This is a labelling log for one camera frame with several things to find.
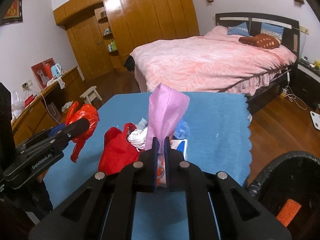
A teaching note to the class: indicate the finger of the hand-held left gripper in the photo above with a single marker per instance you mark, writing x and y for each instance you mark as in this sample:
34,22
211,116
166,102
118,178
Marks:
56,130
75,130

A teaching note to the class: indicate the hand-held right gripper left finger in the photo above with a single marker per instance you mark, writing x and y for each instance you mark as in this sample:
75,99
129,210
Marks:
155,160

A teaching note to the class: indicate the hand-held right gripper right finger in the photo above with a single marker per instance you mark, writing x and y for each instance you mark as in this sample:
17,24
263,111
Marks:
167,165

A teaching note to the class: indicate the red plastic bag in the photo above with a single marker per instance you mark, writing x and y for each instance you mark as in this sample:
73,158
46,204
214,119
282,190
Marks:
86,115

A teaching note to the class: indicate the white and blue box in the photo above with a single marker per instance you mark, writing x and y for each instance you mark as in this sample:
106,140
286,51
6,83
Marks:
179,148

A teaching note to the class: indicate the white tissue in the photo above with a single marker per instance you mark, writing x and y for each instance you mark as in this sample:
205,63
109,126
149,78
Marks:
137,137

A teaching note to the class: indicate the red cloth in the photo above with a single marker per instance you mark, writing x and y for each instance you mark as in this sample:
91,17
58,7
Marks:
117,150

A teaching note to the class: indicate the pink plastic bag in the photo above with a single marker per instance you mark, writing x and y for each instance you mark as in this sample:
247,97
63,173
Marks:
165,110

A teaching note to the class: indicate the black trash bin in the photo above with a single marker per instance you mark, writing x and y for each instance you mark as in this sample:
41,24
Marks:
275,170

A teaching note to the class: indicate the orange and white packet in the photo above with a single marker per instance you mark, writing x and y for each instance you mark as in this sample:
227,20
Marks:
160,172

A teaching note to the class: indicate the paper bag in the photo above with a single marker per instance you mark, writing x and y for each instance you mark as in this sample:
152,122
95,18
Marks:
56,113

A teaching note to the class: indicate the wooden sideboard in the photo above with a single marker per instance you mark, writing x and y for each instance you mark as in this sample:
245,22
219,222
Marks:
37,115

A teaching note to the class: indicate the white rag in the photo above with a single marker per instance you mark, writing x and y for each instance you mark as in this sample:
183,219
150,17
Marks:
67,106

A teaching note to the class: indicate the grey crumpled cloth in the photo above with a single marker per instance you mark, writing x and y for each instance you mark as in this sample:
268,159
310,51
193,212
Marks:
143,123

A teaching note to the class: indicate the blue plastic bag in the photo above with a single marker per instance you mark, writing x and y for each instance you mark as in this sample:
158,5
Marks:
182,130

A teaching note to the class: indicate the small wooden stool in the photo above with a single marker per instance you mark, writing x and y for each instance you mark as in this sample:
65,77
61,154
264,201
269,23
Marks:
90,92

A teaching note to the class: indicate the small red box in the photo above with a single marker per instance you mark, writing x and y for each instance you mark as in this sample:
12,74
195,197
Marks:
29,100

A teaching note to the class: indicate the white plastic bag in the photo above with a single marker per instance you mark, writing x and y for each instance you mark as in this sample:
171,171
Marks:
17,105

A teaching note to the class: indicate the white cloth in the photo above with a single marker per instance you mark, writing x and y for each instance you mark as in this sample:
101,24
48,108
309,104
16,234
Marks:
58,81

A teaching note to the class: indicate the blue cloth mat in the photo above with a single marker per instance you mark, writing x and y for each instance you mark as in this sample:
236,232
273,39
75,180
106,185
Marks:
215,135

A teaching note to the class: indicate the red thermos bottle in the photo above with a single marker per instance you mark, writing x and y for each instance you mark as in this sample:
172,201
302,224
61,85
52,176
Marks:
48,72

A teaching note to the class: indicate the light blue kettle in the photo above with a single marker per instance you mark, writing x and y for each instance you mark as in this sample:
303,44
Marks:
56,70

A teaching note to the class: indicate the wooden door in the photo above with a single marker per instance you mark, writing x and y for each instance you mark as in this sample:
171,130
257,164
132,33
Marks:
87,50

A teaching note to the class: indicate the black clothing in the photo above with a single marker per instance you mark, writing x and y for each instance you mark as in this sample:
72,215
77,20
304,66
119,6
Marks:
130,63

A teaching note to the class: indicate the green bottle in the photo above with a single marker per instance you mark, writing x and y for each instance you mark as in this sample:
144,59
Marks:
113,45

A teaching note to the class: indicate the wooden corner shelf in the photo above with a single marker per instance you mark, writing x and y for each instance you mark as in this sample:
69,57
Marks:
107,36

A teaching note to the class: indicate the pink blanket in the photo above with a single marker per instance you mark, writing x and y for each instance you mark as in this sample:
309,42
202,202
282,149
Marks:
200,62

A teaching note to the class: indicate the orange knitted cloth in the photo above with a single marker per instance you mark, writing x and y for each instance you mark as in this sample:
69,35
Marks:
288,212

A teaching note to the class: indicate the wooden wardrobe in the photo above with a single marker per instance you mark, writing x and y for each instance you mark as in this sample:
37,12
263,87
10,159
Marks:
150,12

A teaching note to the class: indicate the white blanket controller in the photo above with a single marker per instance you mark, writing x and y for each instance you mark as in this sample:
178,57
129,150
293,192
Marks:
289,77

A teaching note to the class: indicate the blue pillow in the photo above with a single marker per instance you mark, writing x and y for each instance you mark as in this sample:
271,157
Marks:
272,31
238,30

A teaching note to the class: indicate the white bathroom scale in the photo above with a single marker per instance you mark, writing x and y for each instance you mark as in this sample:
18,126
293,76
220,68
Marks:
315,121

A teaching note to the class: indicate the brown dotted cushion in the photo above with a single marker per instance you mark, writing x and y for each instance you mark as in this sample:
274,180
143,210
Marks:
262,41

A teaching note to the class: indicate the black nightstand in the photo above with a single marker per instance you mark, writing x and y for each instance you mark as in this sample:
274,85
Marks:
307,85

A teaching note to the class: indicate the yellow toy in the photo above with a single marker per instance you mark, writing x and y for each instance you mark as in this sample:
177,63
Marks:
317,64

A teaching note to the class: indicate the bed with pink cover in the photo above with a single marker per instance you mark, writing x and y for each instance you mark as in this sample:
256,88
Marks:
290,30

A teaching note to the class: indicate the wall socket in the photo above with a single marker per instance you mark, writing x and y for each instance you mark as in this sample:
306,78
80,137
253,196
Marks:
27,85

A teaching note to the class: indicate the red photo frame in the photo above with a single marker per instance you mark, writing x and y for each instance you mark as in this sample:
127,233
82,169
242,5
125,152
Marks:
50,61
40,76

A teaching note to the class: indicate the red framed wall picture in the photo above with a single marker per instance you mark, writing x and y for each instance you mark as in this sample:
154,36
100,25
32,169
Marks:
11,10

